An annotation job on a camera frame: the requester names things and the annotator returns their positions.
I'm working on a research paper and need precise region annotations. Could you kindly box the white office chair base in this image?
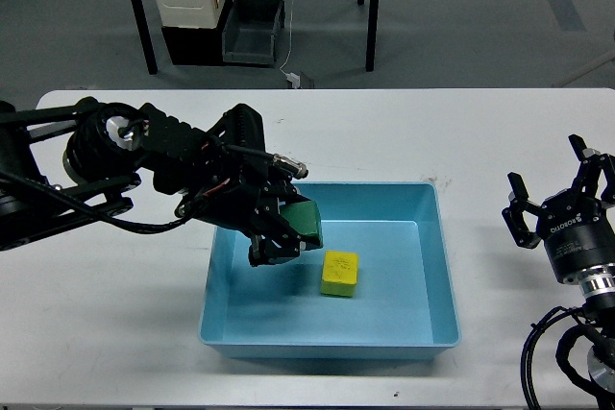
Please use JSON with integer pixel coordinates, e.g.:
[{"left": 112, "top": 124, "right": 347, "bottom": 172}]
[{"left": 551, "top": 50, "right": 614, "bottom": 88}]

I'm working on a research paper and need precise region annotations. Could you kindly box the white cable with adapter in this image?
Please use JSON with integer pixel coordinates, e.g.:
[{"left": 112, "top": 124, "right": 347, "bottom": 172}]
[{"left": 225, "top": 0, "right": 314, "bottom": 90}]

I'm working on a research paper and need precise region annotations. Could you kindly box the green block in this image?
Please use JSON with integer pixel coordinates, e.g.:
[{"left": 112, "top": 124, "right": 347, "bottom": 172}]
[{"left": 280, "top": 201, "right": 323, "bottom": 249}]

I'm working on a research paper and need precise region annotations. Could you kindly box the black box under crate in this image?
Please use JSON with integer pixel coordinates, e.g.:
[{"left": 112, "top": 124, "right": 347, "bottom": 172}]
[{"left": 161, "top": 0, "right": 233, "bottom": 66}]

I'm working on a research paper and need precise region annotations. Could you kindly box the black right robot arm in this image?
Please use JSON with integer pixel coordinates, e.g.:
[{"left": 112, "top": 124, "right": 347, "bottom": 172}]
[{"left": 502, "top": 134, "right": 614, "bottom": 409}]

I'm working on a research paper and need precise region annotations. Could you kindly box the grey plastic bin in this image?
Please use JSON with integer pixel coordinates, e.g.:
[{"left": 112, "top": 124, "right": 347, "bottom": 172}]
[{"left": 222, "top": 0, "right": 285, "bottom": 67}]

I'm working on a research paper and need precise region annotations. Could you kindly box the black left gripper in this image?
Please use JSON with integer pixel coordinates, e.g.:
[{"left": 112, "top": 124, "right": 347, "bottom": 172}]
[{"left": 175, "top": 171, "right": 308, "bottom": 267}]

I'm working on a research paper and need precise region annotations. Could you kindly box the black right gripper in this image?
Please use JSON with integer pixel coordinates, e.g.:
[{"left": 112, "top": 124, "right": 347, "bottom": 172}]
[{"left": 502, "top": 134, "right": 614, "bottom": 283}]

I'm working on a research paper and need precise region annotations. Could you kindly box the black table leg right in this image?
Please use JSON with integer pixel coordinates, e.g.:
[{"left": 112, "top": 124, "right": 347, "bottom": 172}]
[{"left": 365, "top": 0, "right": 380, "bottom": 72}]

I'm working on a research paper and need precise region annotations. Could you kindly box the black table leg left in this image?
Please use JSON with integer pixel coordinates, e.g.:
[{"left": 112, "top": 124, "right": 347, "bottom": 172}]
[{"left": 130, "top": 0, "right": 158, "bottom": 75}]

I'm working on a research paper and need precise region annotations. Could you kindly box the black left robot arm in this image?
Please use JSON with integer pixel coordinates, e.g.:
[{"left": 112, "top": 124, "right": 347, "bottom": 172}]
[{"left": 1, "top": 97, "right": 323, "bottom": 266}]

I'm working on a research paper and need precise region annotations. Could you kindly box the yellow block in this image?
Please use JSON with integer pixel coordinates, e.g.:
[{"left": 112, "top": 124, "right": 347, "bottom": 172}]
[{"left": 320, "top": 251, "right": 359, "bottom": 298}]

